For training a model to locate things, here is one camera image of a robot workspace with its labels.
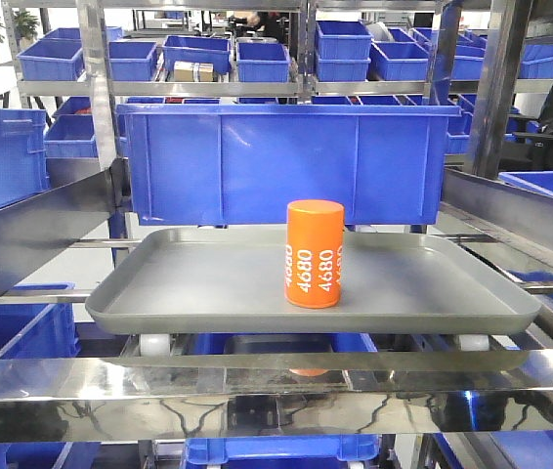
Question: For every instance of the orange cylindrical capacitor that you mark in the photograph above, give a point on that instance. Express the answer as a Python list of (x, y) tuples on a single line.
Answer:
[(313, 253)]

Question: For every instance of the large blue plastic bin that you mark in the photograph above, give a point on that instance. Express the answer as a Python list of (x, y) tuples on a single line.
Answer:
[(243, 164)]

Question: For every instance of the cardboard box in bin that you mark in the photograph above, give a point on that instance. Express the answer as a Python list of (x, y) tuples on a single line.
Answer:
[(194, 72)]

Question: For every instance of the blue crate at left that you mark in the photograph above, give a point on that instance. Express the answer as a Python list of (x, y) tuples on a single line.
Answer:
[(23, 170)]

